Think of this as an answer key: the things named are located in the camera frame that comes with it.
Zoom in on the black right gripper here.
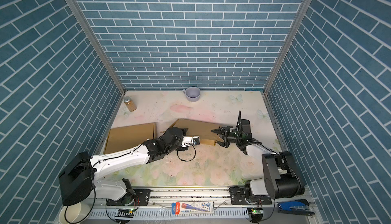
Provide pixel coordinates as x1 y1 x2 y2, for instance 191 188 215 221
212 127 242 148

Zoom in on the brown cardboard box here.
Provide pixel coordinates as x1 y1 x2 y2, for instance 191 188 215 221
103 123 156 154
171 119 223 146

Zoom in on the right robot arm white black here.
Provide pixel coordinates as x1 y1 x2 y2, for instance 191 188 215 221
211 118 305 200

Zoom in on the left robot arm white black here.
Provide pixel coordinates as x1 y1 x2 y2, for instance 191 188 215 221
59 127 200 206

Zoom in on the lavender ceramic mug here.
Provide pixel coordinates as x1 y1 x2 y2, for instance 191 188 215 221
182 87 201 102

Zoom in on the glass spice jar silver lid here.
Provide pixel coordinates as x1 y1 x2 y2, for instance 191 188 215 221
123 96 137 112

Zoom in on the blue red white packet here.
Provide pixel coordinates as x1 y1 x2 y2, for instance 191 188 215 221
171 201 214 215

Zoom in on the blue black stapler tool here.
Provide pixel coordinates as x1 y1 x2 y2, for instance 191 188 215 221
277 199 315 216

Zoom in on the white ceramic bowl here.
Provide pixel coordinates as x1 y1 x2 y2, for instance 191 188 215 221
59 202 91 224

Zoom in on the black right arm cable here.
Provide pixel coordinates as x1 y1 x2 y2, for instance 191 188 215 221
236 110 304 222

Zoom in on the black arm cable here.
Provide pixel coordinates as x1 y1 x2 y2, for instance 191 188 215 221
236 110 304 222
63 141 198 224

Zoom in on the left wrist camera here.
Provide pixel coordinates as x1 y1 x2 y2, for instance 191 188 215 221
181 136 200 148

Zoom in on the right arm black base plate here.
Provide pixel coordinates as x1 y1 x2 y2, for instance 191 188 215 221
228 186 272 206

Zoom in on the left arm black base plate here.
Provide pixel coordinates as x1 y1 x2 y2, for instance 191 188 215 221
106 189 151 207

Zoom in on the aluminium front rail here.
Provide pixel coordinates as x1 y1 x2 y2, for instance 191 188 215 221
54 185 324 224

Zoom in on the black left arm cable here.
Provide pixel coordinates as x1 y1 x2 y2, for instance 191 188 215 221
63 141 198 224

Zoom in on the aluminium corner post right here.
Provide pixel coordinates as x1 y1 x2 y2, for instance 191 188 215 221
264 0 312 95

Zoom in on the aluminium corner post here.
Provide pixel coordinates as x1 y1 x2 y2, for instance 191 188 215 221
65 0 126 95
264 0 312 95

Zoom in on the aluminium corner post left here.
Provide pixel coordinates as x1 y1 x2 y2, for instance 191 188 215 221
65 0 126 95

